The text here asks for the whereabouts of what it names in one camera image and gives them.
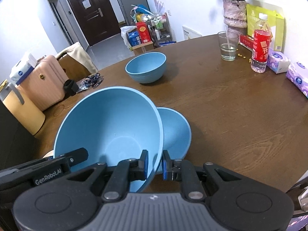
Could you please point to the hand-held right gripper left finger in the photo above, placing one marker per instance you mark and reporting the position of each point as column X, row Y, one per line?
column 144, row 164

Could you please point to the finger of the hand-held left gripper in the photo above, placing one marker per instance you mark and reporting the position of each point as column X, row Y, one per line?
column 77, row 156

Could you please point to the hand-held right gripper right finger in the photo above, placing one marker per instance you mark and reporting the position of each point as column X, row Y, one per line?
column 166, row 166

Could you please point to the small blue bowl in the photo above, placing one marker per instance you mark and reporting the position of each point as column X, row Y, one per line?
column 175, row 134

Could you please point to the large blue bowl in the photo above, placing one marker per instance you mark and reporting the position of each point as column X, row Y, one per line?
column 108, row 125

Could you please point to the black paper bag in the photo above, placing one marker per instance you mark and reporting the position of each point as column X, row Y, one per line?
column 14, row 137

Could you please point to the pink suitcase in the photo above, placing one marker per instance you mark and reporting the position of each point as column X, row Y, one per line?
column 48, row 84

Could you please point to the medium blue bowl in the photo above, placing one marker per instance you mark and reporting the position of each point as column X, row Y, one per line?
column 146, row 65

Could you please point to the white and blue tissue pack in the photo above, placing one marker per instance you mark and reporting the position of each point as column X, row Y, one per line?
column 21, row 68

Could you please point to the blue box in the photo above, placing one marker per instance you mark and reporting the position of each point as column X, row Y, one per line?
column 134, row 38

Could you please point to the white plastic bag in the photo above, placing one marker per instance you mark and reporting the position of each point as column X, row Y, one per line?
column 125, row 35

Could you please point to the drinking glass with water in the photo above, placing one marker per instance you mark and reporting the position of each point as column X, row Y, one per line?
column 228, row 50

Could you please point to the red box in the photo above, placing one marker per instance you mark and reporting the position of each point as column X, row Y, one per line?
column 142, row 32

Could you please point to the storage rack with bottles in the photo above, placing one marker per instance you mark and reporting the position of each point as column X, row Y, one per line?
column 160, row 30

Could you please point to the grey interior doorway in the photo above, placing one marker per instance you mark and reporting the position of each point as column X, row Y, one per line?
column 59, row 20

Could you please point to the dark brown door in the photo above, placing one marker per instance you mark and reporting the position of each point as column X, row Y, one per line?
column 92, row 14

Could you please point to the small red carton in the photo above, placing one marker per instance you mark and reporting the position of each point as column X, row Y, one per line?
column 246, row 42

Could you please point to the colourful bag bundle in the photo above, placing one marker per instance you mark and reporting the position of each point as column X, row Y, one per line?
column 140, row 12

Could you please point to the red label water bottle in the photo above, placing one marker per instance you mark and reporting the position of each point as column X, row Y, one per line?
column 261, row 45

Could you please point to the pale ceramic vase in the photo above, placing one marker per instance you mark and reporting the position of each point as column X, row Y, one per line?
column 234, row 16

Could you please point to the grey refrigerator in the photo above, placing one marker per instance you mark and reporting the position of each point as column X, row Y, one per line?
column 131, row 0

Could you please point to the green paper bag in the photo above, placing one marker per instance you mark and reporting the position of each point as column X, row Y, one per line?
column 276, row 28

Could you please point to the purple wall decoration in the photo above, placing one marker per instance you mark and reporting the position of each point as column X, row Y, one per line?
column 158, row 3

